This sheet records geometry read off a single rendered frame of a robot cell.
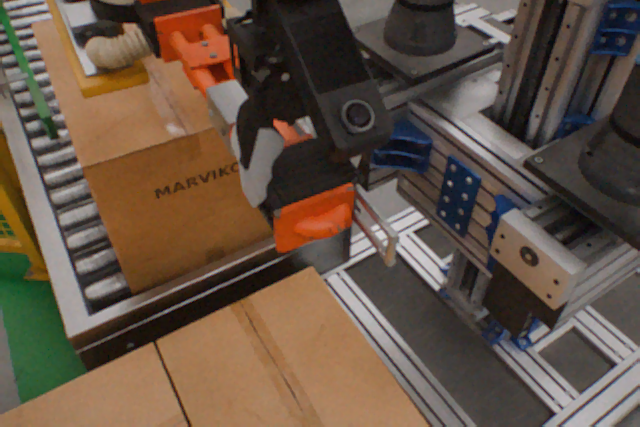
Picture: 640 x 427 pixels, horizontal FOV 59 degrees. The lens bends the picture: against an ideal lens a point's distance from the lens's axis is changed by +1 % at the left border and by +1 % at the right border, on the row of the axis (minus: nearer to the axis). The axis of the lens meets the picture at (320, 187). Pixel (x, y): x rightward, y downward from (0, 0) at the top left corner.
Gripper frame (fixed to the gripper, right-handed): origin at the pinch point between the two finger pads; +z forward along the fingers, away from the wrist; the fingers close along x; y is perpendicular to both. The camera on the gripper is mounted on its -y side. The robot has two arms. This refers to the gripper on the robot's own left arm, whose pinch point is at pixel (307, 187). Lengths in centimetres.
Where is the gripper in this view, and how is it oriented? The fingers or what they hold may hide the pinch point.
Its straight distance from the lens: 50.2
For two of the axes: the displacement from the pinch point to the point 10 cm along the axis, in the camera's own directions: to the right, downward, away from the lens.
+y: -4.5, -6.3, 6.4
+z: 0.0, 7.1, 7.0
